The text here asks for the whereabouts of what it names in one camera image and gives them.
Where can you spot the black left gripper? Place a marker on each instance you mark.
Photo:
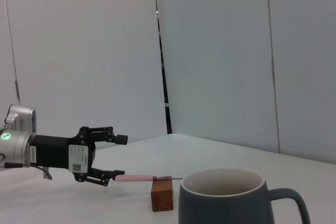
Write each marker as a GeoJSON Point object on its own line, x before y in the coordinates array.
{"type": "Point", "coordinates": [52, 151]}

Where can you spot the grey ceramic cup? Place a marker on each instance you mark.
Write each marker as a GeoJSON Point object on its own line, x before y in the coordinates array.
{"type": "Point", "coordinates": [223, 208]}

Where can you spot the notched brown wooden block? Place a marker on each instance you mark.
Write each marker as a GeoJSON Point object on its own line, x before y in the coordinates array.
{"type": "Point", "coordinates": [161, 195]}

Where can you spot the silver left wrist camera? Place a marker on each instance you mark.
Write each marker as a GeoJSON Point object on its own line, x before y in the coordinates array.
{"type": "Point", "coordinates": [21, 119]}

